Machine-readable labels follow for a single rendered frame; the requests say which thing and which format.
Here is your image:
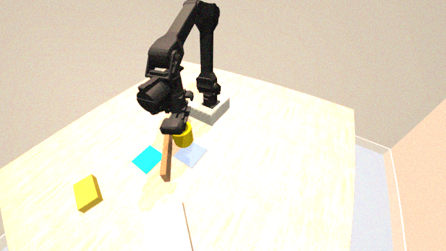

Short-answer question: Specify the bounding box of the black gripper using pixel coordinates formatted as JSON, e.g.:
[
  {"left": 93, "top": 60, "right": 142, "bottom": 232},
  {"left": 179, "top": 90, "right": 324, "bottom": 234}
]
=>
[{"left": 159, "top": 89, "right": 194, "bottom": 135}]

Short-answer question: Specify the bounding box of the yellow rectangular block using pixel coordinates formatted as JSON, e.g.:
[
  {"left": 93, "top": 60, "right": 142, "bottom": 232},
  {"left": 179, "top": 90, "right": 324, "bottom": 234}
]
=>
[{"left": 73, "top": 174, "right": 103, "bottom": 213}]

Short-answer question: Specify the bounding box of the yellow cup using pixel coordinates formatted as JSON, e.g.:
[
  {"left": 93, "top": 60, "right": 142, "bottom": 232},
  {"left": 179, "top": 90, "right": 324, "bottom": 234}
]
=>
[{"left": 172, "top": 121, "right": 193, "bottom": 148}]

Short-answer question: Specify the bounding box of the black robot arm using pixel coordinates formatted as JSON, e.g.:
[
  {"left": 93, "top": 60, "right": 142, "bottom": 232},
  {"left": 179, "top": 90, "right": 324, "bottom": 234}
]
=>
[{"left": 136, "top": 0, "right": 221, "bottom": 115}]

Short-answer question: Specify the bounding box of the long wooden bar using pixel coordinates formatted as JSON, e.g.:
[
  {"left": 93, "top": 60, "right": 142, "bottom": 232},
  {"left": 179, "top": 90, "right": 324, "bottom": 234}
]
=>
[{"left": 160, "top": 135, "right": 173, "bottom": 182}]

